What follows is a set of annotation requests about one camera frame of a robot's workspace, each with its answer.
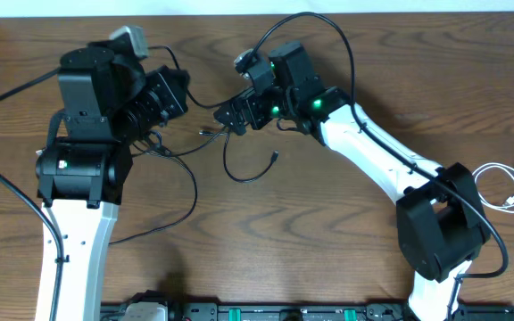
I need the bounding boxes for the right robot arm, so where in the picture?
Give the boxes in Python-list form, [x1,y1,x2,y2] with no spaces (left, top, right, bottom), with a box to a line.
[214,41,491,320]

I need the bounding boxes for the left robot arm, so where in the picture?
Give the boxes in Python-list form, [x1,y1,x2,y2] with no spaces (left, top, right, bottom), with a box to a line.
[36,41,189,320]

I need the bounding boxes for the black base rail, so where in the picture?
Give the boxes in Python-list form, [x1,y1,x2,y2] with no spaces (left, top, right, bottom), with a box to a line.
[100,289,514,321]

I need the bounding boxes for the white usb cable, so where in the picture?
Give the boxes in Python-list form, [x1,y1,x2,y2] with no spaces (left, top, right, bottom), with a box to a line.
[471,149,514,215]

